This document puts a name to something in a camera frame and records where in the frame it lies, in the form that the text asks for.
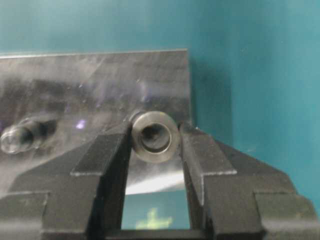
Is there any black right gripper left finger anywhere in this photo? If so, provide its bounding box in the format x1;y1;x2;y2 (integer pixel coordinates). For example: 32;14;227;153
0;124;132;240

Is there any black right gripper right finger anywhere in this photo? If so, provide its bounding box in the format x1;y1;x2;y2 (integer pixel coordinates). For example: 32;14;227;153
179;124;320;240

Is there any silver metal washer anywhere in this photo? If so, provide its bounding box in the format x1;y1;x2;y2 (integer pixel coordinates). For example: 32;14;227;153
131;111;181;164

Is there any short metal shaft pin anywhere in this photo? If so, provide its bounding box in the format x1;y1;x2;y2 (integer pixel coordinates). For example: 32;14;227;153
0;118;57;154

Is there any shiny metal base plate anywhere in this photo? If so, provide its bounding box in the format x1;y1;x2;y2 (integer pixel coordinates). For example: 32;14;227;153
0;49;192;195

